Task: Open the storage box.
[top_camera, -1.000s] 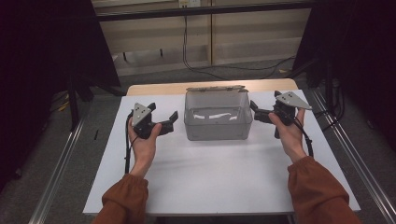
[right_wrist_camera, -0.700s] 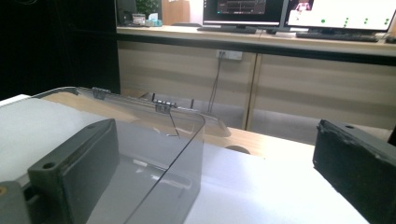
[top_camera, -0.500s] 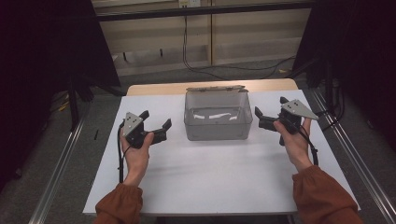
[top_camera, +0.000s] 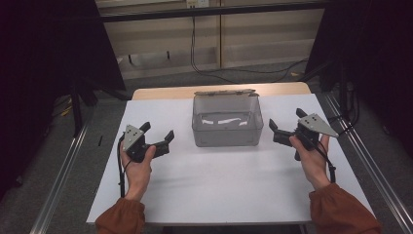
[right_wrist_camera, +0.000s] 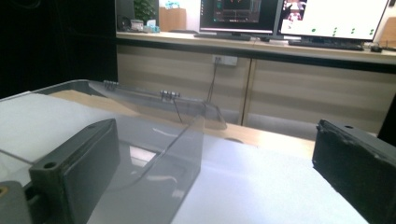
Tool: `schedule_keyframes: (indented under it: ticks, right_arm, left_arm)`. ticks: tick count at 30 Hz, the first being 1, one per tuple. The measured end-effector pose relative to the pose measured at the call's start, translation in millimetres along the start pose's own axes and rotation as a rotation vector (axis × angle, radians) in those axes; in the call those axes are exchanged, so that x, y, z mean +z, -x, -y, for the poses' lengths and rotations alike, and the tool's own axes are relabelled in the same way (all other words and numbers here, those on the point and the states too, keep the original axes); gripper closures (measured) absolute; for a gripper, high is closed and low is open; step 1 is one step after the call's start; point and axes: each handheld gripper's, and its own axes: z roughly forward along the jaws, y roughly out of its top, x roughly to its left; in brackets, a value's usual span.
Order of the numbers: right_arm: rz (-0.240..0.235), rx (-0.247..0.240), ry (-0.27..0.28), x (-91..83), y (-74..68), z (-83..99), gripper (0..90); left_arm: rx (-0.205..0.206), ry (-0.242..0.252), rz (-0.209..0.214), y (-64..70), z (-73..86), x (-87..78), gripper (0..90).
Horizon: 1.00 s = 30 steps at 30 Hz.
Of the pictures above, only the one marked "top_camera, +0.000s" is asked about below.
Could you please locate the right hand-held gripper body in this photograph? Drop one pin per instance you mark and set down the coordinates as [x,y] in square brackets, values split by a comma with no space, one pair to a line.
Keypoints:
[311,128]

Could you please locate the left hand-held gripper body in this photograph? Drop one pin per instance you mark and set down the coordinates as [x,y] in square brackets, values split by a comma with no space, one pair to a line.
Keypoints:
[134,143]

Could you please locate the grey transparent storage box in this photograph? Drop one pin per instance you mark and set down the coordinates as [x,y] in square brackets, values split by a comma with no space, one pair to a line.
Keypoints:
[227,130]

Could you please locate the person's left hand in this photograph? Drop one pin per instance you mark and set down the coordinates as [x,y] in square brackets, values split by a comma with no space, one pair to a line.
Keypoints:
[138,175]

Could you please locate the person's right hand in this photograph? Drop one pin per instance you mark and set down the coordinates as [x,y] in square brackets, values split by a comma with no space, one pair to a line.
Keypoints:
[313,165]

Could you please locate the small black floor item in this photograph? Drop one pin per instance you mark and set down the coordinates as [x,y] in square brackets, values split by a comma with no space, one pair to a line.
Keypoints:
[100,140]

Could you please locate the black metal stand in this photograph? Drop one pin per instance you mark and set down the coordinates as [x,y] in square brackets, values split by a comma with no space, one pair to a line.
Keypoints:
[77,110]

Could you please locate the short black peg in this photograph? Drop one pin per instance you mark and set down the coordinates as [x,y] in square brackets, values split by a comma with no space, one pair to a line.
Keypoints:
[168,55]
[130,59]

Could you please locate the yellow floor item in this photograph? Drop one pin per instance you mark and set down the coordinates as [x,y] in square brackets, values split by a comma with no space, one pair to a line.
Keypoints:
[66,111]

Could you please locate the white table cover sheet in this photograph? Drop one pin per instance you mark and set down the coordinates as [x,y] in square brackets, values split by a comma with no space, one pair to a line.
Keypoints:
[227,188]

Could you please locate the black curtain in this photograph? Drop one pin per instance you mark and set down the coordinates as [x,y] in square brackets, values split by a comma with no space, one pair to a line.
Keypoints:
[39,65]
[373,48]

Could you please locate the black horizontal bar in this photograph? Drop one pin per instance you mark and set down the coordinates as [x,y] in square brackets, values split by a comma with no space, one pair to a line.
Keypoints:
[211,11]

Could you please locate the aluminium floor rail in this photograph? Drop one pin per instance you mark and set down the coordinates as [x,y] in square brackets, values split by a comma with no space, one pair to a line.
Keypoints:
[61,175]
[367,156]

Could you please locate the white wall outlet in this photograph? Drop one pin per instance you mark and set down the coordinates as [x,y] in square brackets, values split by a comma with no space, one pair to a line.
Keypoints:
[198,3]

